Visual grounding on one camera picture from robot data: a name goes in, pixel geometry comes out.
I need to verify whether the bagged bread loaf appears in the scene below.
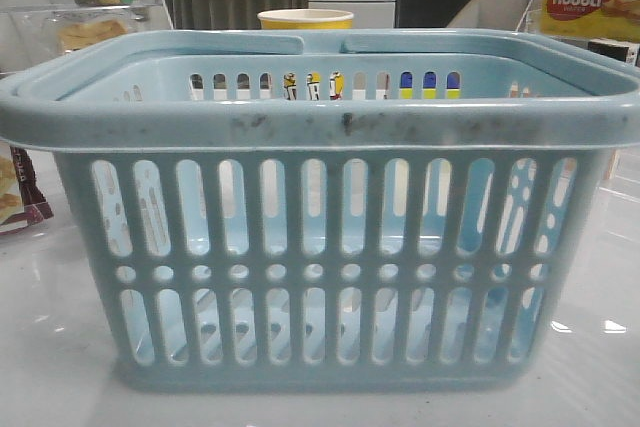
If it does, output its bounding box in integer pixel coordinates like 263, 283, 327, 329
57, 19, 128, 52

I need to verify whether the light blue plastic basket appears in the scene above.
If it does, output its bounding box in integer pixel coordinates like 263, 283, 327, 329
1, 29, 639, 392

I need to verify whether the yellow paper cup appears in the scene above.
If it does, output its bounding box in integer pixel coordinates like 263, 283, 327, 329
257, 8, 354, 30

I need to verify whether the white chair back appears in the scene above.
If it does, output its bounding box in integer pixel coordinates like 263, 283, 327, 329
447, 0, 541, 31

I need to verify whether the brown snack package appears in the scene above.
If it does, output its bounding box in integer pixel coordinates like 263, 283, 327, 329
1, 141, 54, 236

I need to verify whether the clear acrylic display shelf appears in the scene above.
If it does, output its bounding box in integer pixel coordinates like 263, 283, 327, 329
1, 0, 173, 76

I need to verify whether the black and white box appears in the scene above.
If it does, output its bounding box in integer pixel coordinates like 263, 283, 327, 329
587, 38, 639, 67

